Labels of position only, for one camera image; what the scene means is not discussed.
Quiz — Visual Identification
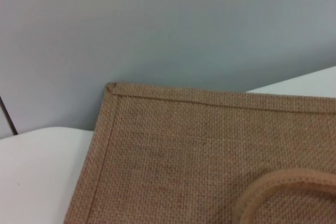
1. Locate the brown jute tote bag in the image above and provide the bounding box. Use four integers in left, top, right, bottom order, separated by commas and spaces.
64, 81, 336, 224

